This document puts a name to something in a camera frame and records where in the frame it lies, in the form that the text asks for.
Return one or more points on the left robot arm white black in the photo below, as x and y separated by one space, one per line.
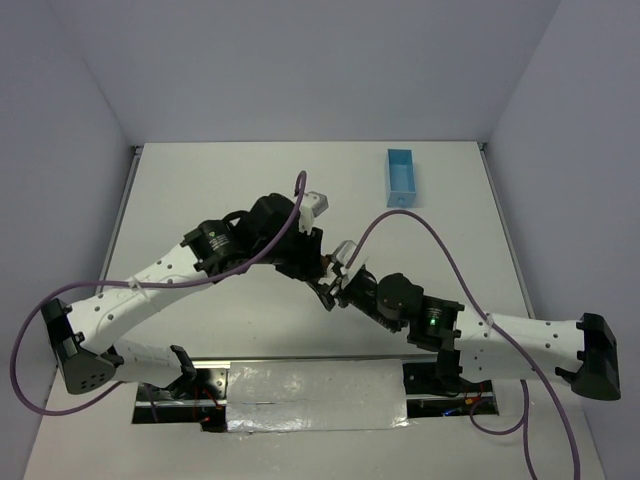
88 336

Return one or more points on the blue rectangular box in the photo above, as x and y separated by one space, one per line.
400 182

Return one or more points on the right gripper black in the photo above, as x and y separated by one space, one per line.
343 291

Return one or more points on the silver tape patch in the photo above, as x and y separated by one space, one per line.
316 396

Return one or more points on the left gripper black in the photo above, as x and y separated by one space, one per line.
310 255

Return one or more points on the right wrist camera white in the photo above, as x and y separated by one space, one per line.
344 264

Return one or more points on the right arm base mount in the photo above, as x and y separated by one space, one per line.
428 396

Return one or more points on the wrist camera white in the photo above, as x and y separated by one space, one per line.
313 205
344 264

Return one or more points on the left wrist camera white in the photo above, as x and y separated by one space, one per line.
313 205

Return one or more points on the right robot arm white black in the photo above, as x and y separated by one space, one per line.
581 354

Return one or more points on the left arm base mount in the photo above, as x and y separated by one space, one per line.
204 405

